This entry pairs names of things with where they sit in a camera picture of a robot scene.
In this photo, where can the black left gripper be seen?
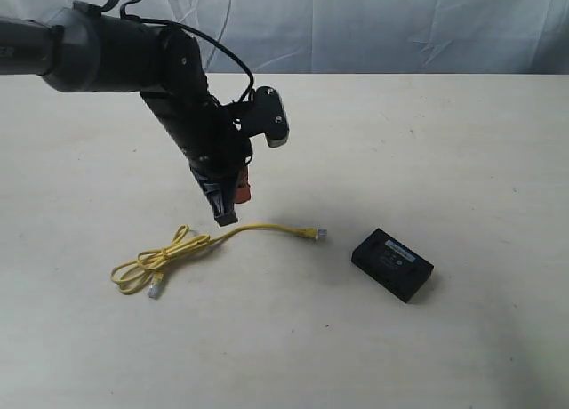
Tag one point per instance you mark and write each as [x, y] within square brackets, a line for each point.
[204, 132]

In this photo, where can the black network switch box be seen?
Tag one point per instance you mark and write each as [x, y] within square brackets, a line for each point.
[393, 265]

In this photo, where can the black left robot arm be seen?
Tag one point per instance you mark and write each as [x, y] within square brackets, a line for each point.
[81, 50]

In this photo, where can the grey backdrop curtain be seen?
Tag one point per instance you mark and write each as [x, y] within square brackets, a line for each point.
[376, 36]

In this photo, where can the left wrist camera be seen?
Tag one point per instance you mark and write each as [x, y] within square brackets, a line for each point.
[263, 114]

